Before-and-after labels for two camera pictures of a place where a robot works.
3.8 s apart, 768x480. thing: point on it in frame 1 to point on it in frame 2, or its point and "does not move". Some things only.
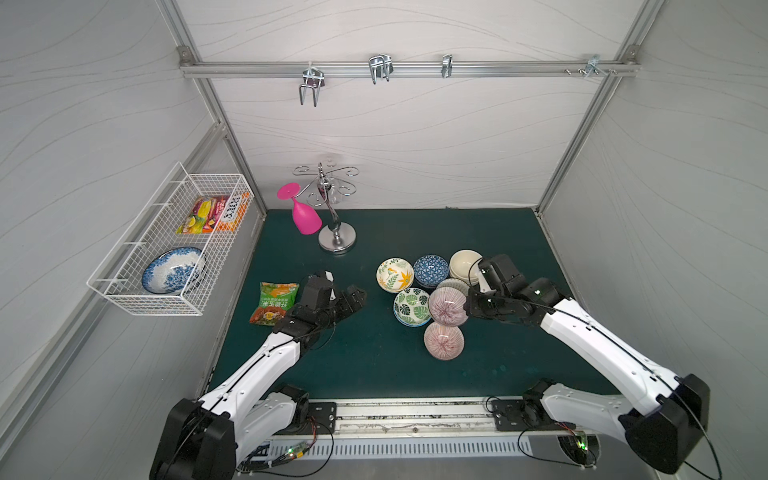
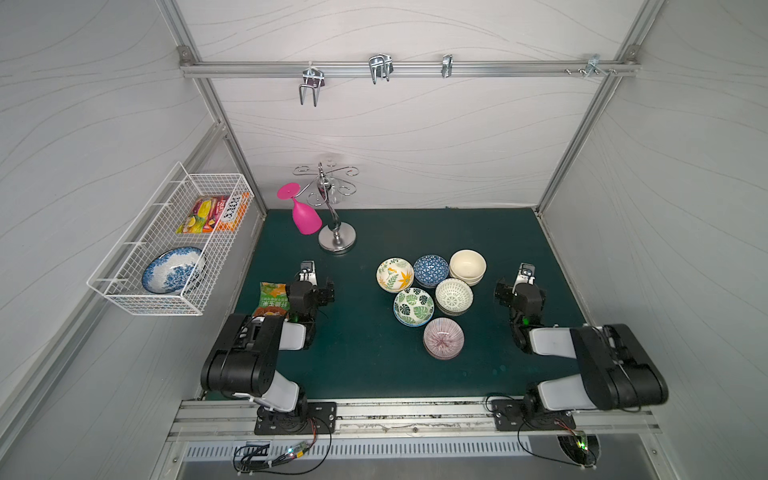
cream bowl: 464,265 does not move
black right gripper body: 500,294 to 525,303
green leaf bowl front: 411,307 does not move
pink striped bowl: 447,306 to 443,336
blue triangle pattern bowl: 430,270 does not move
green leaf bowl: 414,321 does not move
